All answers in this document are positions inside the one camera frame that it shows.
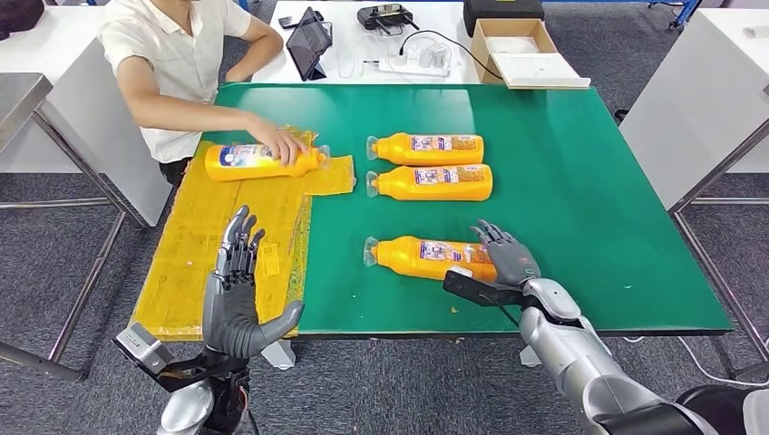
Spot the person's right hand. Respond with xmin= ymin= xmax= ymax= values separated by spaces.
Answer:
xmin=248 ymin=120 xmax=310 ymax=168

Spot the black phone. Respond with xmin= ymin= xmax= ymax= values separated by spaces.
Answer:
xmin=277 ymin=10 xmax=325 ymax=29

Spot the black bag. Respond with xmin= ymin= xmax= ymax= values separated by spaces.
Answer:
xmin=0 ymin=0 xmax=47 ymax=40

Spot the white floor cable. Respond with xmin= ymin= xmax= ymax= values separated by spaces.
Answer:
xmin=624 ymin=337 xmax=769 ymax=391

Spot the black remote controller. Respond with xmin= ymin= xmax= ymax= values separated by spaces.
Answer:
xmin=356 ymin=3 xmax=421 ymax=31

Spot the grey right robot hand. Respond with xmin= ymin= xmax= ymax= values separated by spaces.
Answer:
xmin=469 ymin=218 xmax=543 ymax=288

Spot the blue metal frame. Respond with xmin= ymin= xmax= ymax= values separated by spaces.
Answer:
xmin=648 ymin=0 xmax=703 ymax=31

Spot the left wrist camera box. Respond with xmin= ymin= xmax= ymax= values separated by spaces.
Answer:
xmin=112 ymin=322 xmax=250 ymax=394

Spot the steel table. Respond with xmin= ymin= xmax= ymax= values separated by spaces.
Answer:
xmin=0 ymin=72 xmax=149 ymax=384

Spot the orange plastic bottle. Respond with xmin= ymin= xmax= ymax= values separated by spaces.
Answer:
xmin=204 ymin=142 xmax=332 ymax=182
xmin=365 ymin=132 xmax=485 ymax=168
xmin=365 ymin=163 xmax=494 ymax=202
xmin=362 ymin=235 xmax=500 ymax=284

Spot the black power cable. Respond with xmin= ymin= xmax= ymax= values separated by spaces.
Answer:
xmin=398 ymin=30 xmax=504 ymax=81

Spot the steel table frame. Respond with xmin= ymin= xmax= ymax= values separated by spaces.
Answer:
xmin=667 ymin=120 xmax=769 ymax=385

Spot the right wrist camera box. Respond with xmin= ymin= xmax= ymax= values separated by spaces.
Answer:
xmin=443 ymin=266 xmax=524 ymax=308

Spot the white box lid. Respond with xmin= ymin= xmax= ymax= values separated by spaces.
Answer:
xmin=491 ymin=52 xmax=592 ymax=91

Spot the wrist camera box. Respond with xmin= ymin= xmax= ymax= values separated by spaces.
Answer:
xmin=112 ymin=322 xmax=250 ymax=394
xmin=443 ymin=266 xmax=524 ymax=308

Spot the yellow taped cardboard sheet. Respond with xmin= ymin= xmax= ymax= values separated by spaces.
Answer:
xmin=129 ymin=126 xmax=356 ymax=343

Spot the black chair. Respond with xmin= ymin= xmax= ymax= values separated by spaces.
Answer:
xmin=676 ymin=383 xmax=769 ymax=435

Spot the white desk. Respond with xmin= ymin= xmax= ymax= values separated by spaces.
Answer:
xmin=0 ymin=5 xmax=174 ymax=228
xmin=252 ymin=0 xmax=481 ymax=85
xmin=618 ymin=8 xmax=769 ymax=211

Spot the black tablet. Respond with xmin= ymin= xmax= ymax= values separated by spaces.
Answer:
xmin=285 ymin=5 xmax=334 ymax=82

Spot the person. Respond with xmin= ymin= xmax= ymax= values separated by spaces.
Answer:
xmin=97 ymin=0 xmax=310 ymax=181

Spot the brown cardboard box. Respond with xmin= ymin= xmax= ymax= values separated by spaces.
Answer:
xmin=470 ymin=18 xmax=559 ymax=85

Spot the white power strip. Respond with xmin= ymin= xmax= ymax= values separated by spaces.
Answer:
xmin=376 ymin=54 xmax=452 ymax=79

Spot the black case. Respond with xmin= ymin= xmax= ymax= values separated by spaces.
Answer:
xmin=462 ymin=0 xmax=546 ymax=38

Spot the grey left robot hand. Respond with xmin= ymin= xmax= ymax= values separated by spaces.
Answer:
xmin=201 ymin=205 xmax=307 ymax=362

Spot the green table mat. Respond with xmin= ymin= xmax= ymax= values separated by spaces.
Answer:
xmin=198 ymin=82 xmax=735 ymax=337

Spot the white power adapter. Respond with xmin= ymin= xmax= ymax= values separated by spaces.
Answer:
xmin=419 ymin=44 xmax=450 ymax=68

